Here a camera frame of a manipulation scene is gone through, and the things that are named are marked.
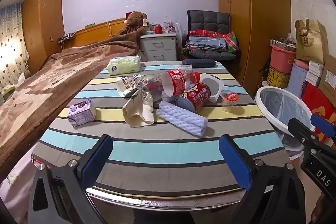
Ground red gold gift box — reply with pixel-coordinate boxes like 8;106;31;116
301;82;336;144

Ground power strip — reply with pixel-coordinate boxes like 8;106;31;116
57;33;76;43

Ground yellow patterned box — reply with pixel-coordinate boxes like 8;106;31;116
266;65;292;89

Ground grey drawer nightstand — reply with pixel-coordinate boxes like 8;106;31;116
139;31;177;62

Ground heart print curtain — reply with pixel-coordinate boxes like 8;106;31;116
0;2;30;98

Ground folded blue cloth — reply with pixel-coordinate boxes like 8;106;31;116
188;35;227;51

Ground grey padded chair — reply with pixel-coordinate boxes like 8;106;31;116
182;10;238;60

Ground dark blue glasses case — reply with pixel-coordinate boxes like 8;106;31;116
182;58;216;67

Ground white foam net sleeve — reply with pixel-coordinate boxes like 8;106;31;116
157;101;208;137

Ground wooden wardrobe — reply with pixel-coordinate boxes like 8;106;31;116
213;0;292;98

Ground folded clothes pile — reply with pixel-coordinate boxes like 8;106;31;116
188;29;239;53

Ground white round trash bin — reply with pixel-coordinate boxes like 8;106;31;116
254;86;317;160

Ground crushed white red-print paper cup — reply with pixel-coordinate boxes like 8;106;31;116
116;76;139;98

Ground clear bottle red label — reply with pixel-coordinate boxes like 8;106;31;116
136;69;202;102

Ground brown patterned blanket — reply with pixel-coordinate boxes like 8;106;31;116
0;30;143;169

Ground tall wooden cabinet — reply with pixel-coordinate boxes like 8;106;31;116
21;0;65;75

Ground white plastic container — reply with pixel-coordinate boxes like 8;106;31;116
200;74;224;103

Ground grey flat box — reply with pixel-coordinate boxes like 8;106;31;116
269;38;297;49

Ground lavender cylindrical box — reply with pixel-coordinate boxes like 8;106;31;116
287;59;310;94

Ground small white box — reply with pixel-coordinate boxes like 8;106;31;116
306;69;323;79
308;61;324;71
304;76;322;86

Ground wooden headboard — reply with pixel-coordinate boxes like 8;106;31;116
56;18;129;52

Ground grey seat cushion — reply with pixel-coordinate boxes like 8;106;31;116
188;48;237;60

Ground gold paper bag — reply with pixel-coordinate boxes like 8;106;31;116
294;19;329;64

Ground white plastic bag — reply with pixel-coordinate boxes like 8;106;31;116
175;21;185;37

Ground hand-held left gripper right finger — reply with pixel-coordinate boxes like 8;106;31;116
219;134;306;224

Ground brown teddy bear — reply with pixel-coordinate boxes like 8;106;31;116
119;11;149;35

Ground small printed drink carton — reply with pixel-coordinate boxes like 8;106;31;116
66;98;97;129

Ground person's right hand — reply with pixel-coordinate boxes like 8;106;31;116
311;192;336;224

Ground red drink can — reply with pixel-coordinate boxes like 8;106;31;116
175;82;212;112

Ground jelly cup red lid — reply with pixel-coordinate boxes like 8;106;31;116
220;90;240;112

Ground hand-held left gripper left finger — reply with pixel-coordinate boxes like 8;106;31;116
28;134;114;224

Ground pink storage bin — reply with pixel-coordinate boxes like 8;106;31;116
270;44;297;74

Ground pale bed sheet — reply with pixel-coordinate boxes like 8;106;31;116
0;153;42;224

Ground cardboard box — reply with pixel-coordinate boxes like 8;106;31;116
318;55;336;98

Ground green white tissue pack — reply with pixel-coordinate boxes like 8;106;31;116
108;55;141;76

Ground beige paper cup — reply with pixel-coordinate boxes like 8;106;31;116
122;93;155;127

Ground small pink cosmetic bottles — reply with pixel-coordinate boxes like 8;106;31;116
163;15;176;32

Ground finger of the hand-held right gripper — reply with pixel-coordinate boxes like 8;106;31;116
311;113;336;149
287;118;319;153

